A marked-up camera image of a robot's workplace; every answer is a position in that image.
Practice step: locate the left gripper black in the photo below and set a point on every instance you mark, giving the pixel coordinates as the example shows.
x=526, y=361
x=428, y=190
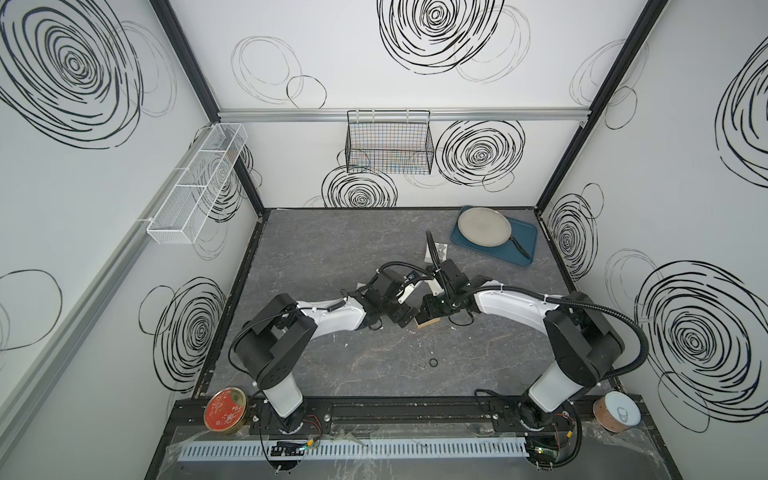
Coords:
x=398, y=316

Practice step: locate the tan box base black insert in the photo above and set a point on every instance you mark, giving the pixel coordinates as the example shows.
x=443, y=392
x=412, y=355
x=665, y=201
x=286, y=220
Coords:
x=429, y=321

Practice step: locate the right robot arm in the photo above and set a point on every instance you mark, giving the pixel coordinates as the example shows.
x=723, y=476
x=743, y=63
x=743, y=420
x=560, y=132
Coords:
x=590, y=342

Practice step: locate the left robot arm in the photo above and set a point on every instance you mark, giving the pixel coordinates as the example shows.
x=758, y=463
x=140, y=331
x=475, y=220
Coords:
x=270, y=345

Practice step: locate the grey round pan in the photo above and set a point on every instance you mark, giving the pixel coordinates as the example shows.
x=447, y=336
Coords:
x=488, y=228

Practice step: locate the teal tray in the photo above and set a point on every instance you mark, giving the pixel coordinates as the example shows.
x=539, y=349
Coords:
x=525, y=233

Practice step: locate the brown tape roll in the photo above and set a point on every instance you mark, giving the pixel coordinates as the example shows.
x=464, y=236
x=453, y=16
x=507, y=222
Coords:
x=616, y=412

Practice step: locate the black wire basket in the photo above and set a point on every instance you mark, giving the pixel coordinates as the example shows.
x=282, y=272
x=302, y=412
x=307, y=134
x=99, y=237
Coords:
x=389, y=142

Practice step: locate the white slotted cable duct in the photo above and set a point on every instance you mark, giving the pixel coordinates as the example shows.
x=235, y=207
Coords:
x=344, y=449

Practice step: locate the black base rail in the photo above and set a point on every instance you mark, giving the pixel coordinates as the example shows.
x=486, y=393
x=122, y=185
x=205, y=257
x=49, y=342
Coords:
x=505, y=414

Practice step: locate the white wire shelf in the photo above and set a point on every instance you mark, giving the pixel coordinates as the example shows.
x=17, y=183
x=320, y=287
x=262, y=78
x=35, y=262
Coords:
x=206, y=190

